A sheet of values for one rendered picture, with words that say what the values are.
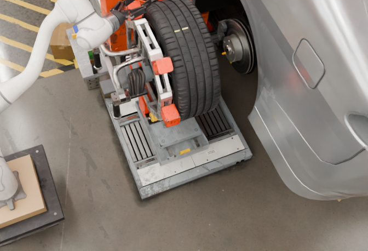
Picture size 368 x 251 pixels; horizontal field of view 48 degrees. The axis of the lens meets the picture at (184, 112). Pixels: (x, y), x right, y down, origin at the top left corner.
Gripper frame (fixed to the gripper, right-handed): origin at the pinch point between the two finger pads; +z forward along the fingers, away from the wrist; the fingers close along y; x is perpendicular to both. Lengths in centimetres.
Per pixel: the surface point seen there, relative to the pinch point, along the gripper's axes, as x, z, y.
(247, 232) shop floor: -150, -5, 63
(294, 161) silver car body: -57, -14, 89
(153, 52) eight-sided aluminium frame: -16.6, -14.7, 15.9
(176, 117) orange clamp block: -48, -21, 30
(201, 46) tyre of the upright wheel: -17.6, 0.7, 33.7
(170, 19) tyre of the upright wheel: -7.2, 1.6, 16.0
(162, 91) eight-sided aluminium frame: -34.1, -20.3, 22.5
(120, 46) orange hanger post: -49, 19, -40
